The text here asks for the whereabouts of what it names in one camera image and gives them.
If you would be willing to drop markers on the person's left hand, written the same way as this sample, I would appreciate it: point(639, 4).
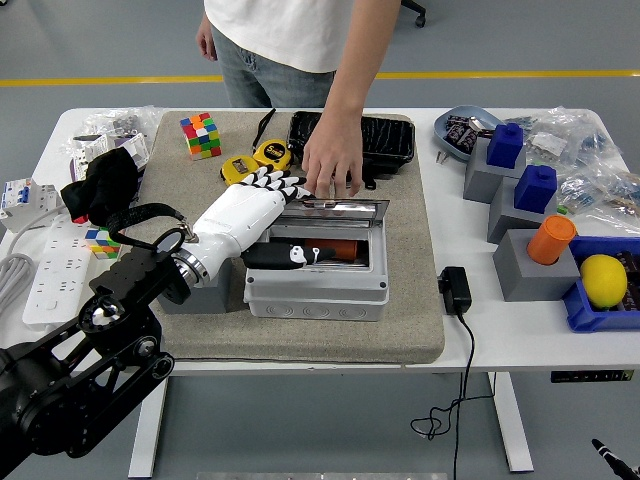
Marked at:
point(332, 150)

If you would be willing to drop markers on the orange cylinder battery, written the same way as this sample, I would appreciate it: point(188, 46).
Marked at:
point(550, 240)
point(342, 249)

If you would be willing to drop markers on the black power adapter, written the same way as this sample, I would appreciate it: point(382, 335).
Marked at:
point(456, 292)

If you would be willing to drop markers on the grey electrical box clear lid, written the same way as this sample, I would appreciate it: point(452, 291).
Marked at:
point(320, 295)

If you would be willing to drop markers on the grey block holder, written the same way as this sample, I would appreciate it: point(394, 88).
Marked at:
point(505, 215)
point(480, 180)

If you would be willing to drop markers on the black cloth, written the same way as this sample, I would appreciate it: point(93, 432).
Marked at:
point(107, 185)

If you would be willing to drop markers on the dark packets stack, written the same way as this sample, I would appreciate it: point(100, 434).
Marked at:
point(632, 265)

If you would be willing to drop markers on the dark printed packet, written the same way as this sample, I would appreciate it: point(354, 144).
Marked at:
point(461, 136)
point(456, 119)

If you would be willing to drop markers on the yellow tape measure plain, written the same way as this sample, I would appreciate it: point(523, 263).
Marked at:
point(240, 172)

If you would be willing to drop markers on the white table leg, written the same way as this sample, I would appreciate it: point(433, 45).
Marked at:
point(150, 440)
point(512, 425)

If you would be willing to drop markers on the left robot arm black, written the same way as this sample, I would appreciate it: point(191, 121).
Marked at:
point(100, 380)

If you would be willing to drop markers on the black office chair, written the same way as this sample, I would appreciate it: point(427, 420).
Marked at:
point(420, 20)

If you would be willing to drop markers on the grey block with round hole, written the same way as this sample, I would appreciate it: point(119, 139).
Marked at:
point(215, 295)
point(525, 280)

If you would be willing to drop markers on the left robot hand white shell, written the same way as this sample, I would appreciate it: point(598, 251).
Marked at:
point(235, 215)

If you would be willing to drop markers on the person's left forearm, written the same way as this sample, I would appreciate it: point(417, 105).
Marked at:
point(365, 55)

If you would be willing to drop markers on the white circuit breaker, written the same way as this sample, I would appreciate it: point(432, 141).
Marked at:
point(30, 205)

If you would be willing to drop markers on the yellow lemon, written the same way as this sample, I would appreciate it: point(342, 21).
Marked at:
point(604, 280)

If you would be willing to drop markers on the blue plastic bin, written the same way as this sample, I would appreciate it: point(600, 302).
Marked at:
point(582, 312)

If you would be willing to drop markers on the yellow tape measure printed 5m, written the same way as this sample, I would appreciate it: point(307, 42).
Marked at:
point(274, 156)

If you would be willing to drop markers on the grey-brown mat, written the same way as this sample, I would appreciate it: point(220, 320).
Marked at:
point(410, 310)

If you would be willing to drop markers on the person's right hand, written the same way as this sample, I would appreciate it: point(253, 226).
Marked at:
point(206, 45)

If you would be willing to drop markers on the small green connector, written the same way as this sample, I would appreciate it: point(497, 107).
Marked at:
point(563, 209)

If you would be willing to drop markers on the small metal screws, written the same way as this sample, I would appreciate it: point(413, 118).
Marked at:
point(442, 157)

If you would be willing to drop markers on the black table control panel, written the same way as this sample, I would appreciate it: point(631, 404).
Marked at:
point(592, 376)

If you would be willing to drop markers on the clear bag of small parts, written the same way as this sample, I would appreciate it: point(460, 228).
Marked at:
point(565, 135)
point(610, 192)

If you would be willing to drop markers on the clear bag of screws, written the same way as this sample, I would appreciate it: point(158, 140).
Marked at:
point(125, 122)

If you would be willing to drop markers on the white power strip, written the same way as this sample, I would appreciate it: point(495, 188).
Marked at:
point(57, 280)

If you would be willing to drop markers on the blue-grey dish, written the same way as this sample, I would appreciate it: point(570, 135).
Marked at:
point(442, 135)

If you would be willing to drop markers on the person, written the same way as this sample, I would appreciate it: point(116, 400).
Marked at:
point(280, 30)

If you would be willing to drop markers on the blue block battery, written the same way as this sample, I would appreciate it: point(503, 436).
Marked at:
point(535, 190)
point(505, 145)

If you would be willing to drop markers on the colourful puzzle cube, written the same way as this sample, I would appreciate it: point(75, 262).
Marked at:
point(102, 245)
point(201, 136)

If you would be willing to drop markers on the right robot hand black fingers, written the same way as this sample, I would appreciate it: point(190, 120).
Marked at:
point(615, 465)

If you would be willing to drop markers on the black plastic tray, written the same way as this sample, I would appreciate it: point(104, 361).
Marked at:
point(390, 140)

